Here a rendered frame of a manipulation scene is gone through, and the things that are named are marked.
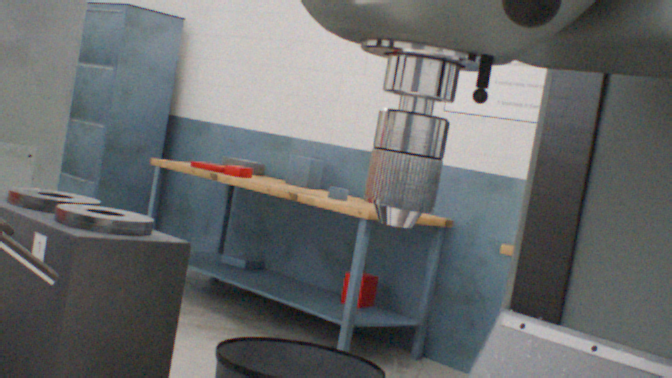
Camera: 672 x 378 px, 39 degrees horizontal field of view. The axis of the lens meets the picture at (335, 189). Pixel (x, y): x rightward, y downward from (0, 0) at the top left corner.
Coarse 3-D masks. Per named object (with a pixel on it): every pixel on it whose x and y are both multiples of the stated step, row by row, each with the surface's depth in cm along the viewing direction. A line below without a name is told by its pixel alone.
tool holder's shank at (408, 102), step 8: (400, 96) 62; (408, 96) 62; (416, 96) 61; (424, 96) 61; (400, 104) 62; (408, 104) 61; (416, 104) 61; (424, 104) 61; (432, 104) 62; (416, 112) 61; (424, 112) 61; (432, 112) 62
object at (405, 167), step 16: (384, 128) 61; (400, 128) 60; (416, 128) 60; (384, 144) 61; (400, 144) 60; (416, 144) 60; (432, 144) 61; (384, 160) 61; (400, 160) 60; (416, 160) 60; (432, 160) 61; (368, 176) 62; (384, 176) 61; (400, 176) 60; (416, 176) 60; (432, 176) 61; (368, 192) 62; (384, 192) 61; (400, 192) 60; (416, 192) 61; (432, 192) 61; (400, 208) 60; (416, 208) 61; (432, 208) 62
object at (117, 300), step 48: (48, 192) 98; (48, 240) 84; (96, 240) 82; (144, 240) 85; (0, 288) 90; (48, 288) 83; (96, 288) 83; (144, 288) 86; (0, 336) 89; (48, 336) 82; (96, 336) 83; (144, 336) 87
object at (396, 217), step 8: (376, 208) 62; (384, 208) 61; (392, 208) 61; (376, 216) 63; (384, 216) 62; (392, 216) 61; (400, 216) 61; (408, 216) 61; (416, 216) 62; (392, 224) 62; (400, 224) 62; (408, 224) 62
